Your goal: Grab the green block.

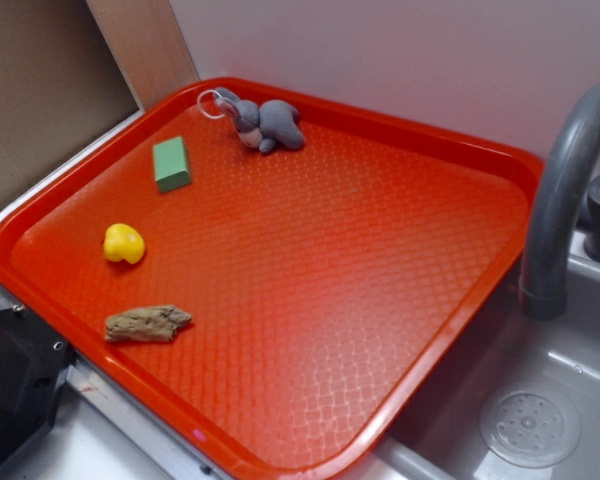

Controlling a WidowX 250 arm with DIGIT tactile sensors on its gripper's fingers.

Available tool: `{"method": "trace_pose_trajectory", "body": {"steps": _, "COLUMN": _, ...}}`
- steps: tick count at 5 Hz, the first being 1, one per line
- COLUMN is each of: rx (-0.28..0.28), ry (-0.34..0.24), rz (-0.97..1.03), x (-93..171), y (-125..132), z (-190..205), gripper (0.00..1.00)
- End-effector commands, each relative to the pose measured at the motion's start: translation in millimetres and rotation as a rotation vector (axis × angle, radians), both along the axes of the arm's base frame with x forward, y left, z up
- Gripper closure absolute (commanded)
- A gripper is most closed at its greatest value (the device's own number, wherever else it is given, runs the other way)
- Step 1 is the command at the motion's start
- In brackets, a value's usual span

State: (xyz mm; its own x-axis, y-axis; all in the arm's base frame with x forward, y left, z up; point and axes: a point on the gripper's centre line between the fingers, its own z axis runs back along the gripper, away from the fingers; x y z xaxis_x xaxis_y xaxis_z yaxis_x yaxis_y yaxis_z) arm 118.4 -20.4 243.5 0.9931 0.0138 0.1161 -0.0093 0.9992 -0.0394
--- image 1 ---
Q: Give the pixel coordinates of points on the green rectangular block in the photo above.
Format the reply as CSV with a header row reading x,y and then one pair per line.
x,y
171,164

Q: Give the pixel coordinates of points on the red plastic tray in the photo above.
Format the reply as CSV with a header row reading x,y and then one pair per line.
x,y
325,284

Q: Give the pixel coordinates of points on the grey plush bunny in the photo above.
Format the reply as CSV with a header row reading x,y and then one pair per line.
x,y
262,127

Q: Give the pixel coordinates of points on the brown wood piece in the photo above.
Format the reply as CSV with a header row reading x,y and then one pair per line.
x,y
147,324

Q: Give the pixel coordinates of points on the yellow rubber duck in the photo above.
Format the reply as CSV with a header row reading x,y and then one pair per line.
x,y
123,243

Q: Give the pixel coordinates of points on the grey curved faucet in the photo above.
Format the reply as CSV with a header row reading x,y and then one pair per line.
x,y
574,161

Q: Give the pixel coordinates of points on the grey plastic sink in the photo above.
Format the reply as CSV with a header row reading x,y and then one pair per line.
x,y
437,436

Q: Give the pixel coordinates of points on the round sink drain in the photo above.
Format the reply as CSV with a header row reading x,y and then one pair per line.
x,y
529,425

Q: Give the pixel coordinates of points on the brown cardboard panel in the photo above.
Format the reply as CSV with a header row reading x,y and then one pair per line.
x,y
60,89

